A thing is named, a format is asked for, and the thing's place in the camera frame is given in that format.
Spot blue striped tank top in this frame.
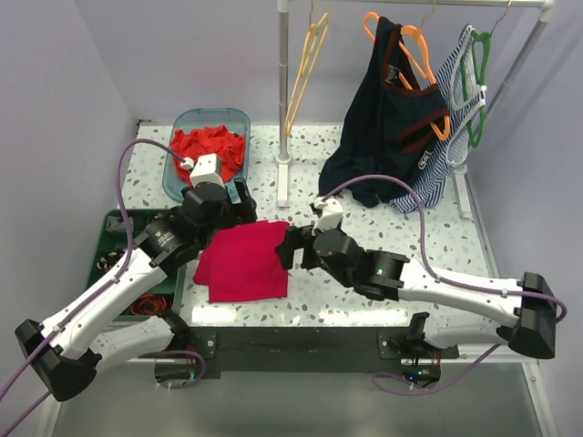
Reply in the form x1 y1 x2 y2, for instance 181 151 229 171
387 25 488 214

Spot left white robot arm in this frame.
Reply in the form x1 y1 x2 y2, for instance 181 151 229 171
15 178 257 401

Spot red tank top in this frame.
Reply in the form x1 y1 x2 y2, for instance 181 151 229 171
170 125 247 182

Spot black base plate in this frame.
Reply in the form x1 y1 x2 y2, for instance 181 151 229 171
135 324 460 381

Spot white clothes rack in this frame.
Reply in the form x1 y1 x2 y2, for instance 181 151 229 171
275 0 557 219

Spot orange hanger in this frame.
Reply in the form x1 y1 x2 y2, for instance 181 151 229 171
362 0 452 141

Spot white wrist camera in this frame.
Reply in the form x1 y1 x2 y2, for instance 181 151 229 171
189 154 224 188
311 197 343 232

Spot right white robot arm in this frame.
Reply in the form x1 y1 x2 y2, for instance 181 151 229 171
275 226 564 360

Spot green hanger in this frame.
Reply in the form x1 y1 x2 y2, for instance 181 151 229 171
458 0 514 148

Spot magenta folded cloth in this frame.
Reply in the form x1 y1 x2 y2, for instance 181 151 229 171
193 220 289 303

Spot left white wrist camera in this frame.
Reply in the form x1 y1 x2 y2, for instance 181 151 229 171
189 154 224 188

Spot white hanger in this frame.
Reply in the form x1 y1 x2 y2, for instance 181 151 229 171
445 29 483 168

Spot navy tank top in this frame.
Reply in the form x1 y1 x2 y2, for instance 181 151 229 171
318 16 451 208

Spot teal transparent plastic bin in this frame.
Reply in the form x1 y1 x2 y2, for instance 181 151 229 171
169 108 251 202

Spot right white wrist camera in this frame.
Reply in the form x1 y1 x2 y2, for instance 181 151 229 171
311 197 343 232

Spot yellow hanger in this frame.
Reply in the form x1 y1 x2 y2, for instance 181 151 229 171
283 1 330 137

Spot green compartment tray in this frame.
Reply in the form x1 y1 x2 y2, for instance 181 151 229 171
80 208 188 324

